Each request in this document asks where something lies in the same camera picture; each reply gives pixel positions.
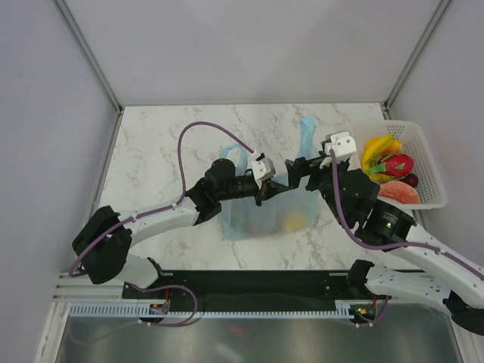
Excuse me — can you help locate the fake watermelon slice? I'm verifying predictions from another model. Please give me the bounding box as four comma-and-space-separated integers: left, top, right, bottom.
378, 181, 420, 204

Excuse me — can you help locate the left aluminium corner post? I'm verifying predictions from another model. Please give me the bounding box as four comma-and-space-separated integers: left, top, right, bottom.
52, 0, 123, 114

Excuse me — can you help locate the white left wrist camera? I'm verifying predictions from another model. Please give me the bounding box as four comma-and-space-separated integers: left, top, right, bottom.
250, 150, 276, 189

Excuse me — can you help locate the light blue plastic bag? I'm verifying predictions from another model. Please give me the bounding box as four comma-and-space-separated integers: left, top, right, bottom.
217, 116, 319, 241

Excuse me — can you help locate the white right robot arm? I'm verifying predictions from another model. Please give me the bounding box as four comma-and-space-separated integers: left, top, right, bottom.
285, 157, 483, 335

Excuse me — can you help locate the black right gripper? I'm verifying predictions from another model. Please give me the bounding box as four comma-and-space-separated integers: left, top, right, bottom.
284, 150, 350, 225

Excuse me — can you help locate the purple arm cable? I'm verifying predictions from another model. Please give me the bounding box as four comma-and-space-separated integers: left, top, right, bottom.
329, 148, 484, 328
67, 120, 258, 327

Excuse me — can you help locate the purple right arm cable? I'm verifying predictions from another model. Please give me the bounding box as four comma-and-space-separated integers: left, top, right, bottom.
329, 148, 484, 328

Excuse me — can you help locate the orange fake peach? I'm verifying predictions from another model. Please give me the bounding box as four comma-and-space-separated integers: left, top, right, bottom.
388, 140, 405, 153

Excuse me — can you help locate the dark purple fake plum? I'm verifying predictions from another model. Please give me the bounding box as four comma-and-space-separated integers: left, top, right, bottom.
401, 173, 419, 188

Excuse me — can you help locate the yellow fake banana bunch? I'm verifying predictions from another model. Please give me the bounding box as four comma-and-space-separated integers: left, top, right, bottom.
360, 135, 396, 183

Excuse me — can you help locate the white plastic fruit basket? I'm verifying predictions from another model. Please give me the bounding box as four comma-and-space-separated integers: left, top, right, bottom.
352, 120, 448, 210

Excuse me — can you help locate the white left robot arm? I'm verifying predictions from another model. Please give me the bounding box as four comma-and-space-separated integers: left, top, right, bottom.
69, 159, 289, 298

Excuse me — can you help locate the aluminium frame rail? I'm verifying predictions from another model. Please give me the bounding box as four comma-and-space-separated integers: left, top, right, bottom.
52, 272, 124, 303

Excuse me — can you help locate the red fake dragon fruit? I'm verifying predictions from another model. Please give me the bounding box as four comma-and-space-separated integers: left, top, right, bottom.
368, 153, 414, 178

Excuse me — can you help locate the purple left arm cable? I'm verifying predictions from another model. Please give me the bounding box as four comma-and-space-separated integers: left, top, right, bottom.
67, 120, 258, 327

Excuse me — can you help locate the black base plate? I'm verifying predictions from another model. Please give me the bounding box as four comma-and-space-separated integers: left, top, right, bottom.
122, 270, 374, 313

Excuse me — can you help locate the right aluminium corner post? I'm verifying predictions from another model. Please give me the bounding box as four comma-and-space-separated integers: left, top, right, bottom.
380, 0, 454, 119

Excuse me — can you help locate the white slotted cable duct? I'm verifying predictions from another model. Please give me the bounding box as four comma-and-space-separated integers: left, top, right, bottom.
70, 300, 352, 318

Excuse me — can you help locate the aluminium corner post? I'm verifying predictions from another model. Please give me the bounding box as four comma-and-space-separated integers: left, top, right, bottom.
380, 0, 454, 119
52, 0, 123, 114

